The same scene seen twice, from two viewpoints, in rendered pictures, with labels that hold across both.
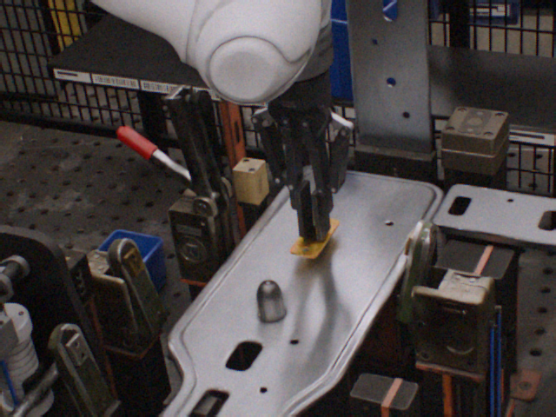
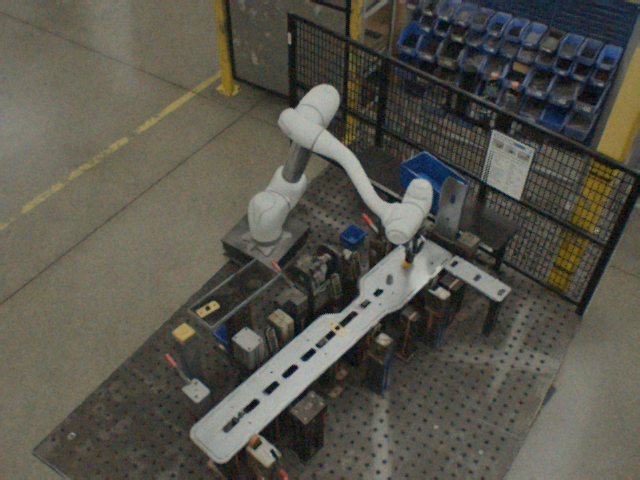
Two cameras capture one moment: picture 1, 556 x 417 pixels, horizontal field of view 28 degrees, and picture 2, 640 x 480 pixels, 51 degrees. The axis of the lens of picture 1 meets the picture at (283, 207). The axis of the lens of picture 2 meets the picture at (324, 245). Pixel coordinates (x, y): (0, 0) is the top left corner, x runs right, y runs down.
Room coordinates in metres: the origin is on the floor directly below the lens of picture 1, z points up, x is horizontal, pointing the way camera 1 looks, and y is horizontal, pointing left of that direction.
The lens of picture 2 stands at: (-0.87, -0.08, 3.18)
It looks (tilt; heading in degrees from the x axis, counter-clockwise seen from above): 46 degrees down; 12
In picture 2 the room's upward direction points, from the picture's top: 1 degrees clockwise
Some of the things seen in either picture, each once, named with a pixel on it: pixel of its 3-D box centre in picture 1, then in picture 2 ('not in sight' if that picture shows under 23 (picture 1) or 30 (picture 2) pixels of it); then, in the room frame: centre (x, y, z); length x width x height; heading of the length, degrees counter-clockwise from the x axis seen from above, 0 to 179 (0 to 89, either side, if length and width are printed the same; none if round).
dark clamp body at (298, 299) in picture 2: not in sight; (296, 323); (0.81, 0.38, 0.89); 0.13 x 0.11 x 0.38; 61
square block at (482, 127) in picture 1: (476, 226); (462, 265); (1.33, -0.28, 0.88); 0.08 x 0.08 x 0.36; 61
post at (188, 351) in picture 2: not in sight; (191, 367); (0.48, 0.73, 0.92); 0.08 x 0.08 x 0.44; 61
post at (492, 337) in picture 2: not in sight; (492, 314); (1.10, -0.44, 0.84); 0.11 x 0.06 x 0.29; 61
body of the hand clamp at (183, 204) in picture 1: (215, 303); (375, 266); (1.23, 0.11, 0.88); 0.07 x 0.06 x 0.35; 61
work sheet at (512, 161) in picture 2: not in sight; (507, 164); (1.59, -0.39, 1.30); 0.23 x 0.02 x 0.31; 61
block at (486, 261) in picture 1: (473, 340); (446, 302); (1.13, -0.23, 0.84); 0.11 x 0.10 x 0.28; 61
